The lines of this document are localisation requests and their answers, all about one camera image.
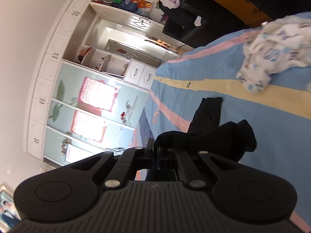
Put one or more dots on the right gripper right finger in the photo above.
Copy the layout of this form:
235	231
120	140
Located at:
177	166

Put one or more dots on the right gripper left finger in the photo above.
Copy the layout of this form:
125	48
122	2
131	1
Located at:
131	161

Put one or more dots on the black trousers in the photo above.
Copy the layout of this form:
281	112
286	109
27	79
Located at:
205	133

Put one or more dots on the teal sliding wardrobe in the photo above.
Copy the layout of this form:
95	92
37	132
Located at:
81	105

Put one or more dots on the white drawer cabinet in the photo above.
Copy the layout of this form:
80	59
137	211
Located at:
140	74

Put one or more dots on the striped star bedsheet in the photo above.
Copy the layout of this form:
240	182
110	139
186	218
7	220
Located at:
279	115

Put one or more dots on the white room door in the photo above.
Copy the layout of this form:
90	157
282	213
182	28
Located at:
133	21

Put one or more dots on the black chair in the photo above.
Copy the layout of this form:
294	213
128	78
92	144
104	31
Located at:
197	23

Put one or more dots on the white patterned garment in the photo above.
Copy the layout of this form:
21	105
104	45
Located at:
281	44

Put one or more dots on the wooden side cabinet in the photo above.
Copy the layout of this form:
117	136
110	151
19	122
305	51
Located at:
246	11

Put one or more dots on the framed wall picture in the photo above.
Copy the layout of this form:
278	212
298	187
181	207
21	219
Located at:
9	216

